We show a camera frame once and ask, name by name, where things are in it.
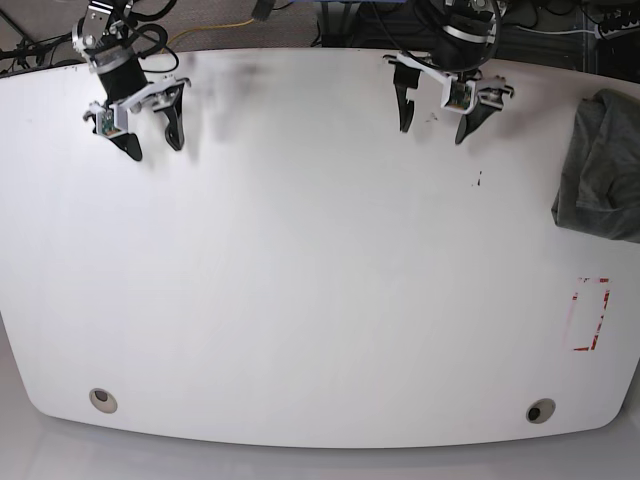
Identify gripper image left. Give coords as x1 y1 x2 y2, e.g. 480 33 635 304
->
87 43 185 162

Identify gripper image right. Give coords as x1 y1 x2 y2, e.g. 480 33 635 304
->
393 29 498 145

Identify grey T-shirt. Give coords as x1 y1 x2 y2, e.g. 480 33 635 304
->
551 89 639 243

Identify black tripod stand legs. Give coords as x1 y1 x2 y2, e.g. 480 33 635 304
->
1 0 87 74

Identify white power strip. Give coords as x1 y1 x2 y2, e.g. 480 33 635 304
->
596 10 639 40

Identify red tape rectangle marking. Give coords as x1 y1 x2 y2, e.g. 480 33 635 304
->
566 277 611 352

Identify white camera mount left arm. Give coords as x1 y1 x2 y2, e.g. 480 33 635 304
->
382 51 516 112

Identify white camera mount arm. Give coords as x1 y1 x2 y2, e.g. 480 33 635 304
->
83 75 191 140
382 51 516 112

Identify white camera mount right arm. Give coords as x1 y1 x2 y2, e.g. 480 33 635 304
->
83 75 191 140

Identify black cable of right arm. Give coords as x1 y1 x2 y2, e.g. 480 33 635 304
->
114 0 181 76

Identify yellow cable on floor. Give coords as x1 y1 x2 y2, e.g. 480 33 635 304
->
160 14 255 54

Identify left table cable grommet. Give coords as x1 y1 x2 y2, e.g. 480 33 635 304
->
89 388 118 414

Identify table cable grommet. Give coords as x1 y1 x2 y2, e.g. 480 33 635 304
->
89 388 118 414
525 398 556 424

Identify right table cable grommet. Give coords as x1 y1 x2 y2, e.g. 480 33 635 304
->
525 398 556 424

